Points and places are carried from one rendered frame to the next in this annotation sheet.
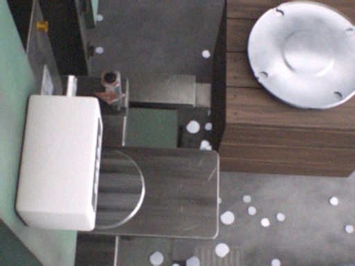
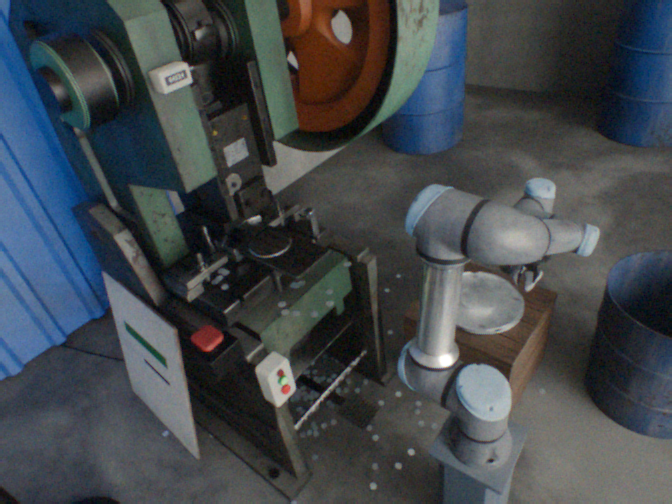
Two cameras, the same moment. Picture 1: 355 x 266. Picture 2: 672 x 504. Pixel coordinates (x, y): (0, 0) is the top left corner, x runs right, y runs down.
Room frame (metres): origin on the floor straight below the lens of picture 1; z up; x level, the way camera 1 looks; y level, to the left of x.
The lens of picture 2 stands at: (-0.43, -0.84, 1.59)
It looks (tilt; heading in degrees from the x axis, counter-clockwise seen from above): 37 degrees down; 43
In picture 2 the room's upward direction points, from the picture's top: 9 degrees counter-clockwise
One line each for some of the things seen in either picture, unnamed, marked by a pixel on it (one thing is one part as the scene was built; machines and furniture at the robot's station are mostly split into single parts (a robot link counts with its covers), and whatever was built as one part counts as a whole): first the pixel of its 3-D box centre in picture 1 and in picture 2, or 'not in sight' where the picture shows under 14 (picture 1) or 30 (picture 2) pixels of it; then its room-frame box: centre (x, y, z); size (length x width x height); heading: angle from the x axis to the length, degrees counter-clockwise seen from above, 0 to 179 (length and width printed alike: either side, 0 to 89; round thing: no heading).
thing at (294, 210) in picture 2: not in sight; (281, 210); (0.44, 0.20, 0.76); 0.17 x 0.06 x 0.10; 179
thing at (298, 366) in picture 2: not in sight; (271, 335); (0.27, 0.21, 0.31); 0.43 x 0.42 x 0.01; 179
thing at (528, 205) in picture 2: not in sight; (526, 221); (0.62, -0.53, 0.83); 0.11 x 0.11 x 0.08; 85
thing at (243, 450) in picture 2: not in sight; (179, 341); (0.00, 0.34, 0.45); 0.92 x 0.12 x 0.90; 89
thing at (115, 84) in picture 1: (111, 89); (311, 221); (0.44, 0.07, 0.75); 0.03 x 0.03 x 0.10; 89
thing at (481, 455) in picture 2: not in sight; (479, 429); (0.21, -0.61, 0.50); 0.15 x 0.15 x 0.10
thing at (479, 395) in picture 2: not in sight; (479, 399); (0.21, -0.60, 0.62); 0.13 x 0.12 x 0.14; 85
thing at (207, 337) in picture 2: not in sight; (210, 345); (-0.07, -0.02, 0.72); 0.07 x 0.06 x 0.08; 89
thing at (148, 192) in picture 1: (135, 201); (286, 266); (0.27, 0.02, 0.72); 0.25 x 0.14 x 0.14; 89
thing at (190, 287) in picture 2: not in sight; (200, 268); (0.10, 0.20, 0.76); 0.17 x 0.06 x 0.10; 179
